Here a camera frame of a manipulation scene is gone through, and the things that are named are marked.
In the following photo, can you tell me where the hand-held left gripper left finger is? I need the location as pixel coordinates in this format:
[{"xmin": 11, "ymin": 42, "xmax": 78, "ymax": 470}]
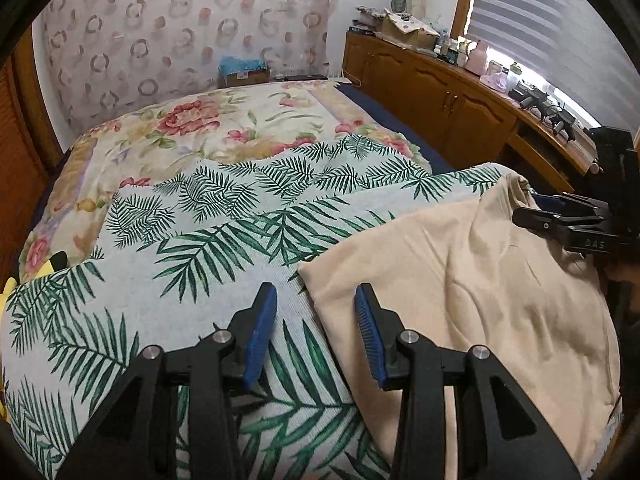
[{"xmin": 55, "ymin": 282, "xmax": 278, "ymax": 480}]

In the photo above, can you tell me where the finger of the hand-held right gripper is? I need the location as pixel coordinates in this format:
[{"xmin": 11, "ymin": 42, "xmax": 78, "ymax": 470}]
[
  {"xmin": 530, "ymin": 191, "xmax": 608, "ymax": 217},
  {"xmin": 512, "ymin": 207, "xmax": 608, "ymax": 242}
]

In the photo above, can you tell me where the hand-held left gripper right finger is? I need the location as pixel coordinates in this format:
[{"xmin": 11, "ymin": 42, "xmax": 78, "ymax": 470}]
[{"xmin": 354, "ymin": 283, "xmax": 583, "ymax": 480}]

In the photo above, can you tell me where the beige printed t-shirt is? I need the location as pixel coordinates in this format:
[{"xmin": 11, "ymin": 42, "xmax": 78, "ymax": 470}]
[{"xmin": 298, "ymin": 162, "xmax": 623, "ymax": 480}]

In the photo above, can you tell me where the black hand-held device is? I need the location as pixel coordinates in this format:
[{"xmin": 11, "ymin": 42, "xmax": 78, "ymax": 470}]
[
  {"xmin": 542, "ymin": 105, "xmax": 581, "ymax": 141},
  {"xmin": 510, "ymin": 85, "xmax": 551, "ymax": 111}
]

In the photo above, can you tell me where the palm leaf print blanket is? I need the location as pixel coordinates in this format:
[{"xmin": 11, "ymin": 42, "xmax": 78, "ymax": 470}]
[{"xmin": 0, "ymin": 132, "xmax": 506, "ymax": 480}]

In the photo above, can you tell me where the pink bottle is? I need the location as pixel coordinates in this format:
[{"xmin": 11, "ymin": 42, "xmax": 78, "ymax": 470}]
[{"xmin": 467, "ymin": 40, "xmax": 490, "ymax": 73}]

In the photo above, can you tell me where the grey window blind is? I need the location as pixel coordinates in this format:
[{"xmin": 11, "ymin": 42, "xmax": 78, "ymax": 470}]
[{"xmin": 467, "ymin": 0, "xmax": 640, "ymax": 131}]

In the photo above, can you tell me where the wooden cabinet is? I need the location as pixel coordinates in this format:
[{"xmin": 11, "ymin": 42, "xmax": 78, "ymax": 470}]
[{"xmin": 342, "ymin": 30, "xmax": 601, "ymax": 193}]

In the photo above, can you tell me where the navy blue mattress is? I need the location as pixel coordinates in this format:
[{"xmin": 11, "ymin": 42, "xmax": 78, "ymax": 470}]
[{"xmin": 335, "ymin": 82, "xmax": 456, "ymax": 173}]

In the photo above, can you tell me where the yellow plush toy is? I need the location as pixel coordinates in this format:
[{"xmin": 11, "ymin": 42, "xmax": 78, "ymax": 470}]
[{"xmin": 0, "ymin": 251, "xmax": 68, "ymax": 423}]

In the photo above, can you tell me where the floral bedsheet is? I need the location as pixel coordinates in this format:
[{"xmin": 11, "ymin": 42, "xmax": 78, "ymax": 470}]
[{"xmin": 17, "ymin": 80, "xmax": 433, "ymax": 281}]

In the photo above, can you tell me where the open cardboard box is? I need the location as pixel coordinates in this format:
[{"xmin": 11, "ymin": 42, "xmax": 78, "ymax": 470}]
[{"xmin": 382, "ymin": 10, "xmax": 441, "ymax": 51}]

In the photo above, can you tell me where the cardboard box with blue filling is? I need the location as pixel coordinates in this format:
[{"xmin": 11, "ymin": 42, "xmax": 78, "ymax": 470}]
[{"xmin": 218, "ymin": 56, "xmax": 273, "ymax": 88}]

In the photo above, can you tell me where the wooden slatted door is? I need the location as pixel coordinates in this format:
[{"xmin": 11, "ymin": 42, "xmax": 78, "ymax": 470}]
[{"xmin": 0, "ymin": 60, "xmax": 63, "ymax": 281}]

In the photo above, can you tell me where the wooden window frame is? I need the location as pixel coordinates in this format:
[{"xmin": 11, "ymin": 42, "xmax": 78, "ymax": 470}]
[{"xmin": 450, "ymin": 0, "xmax": 640, "ymax": 136}]

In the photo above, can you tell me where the ring patterned wall curtain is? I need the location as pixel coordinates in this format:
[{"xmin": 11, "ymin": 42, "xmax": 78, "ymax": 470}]
[{"xmin": 42, "ymin": 0, "xmax": 348, "ymax": 131}]

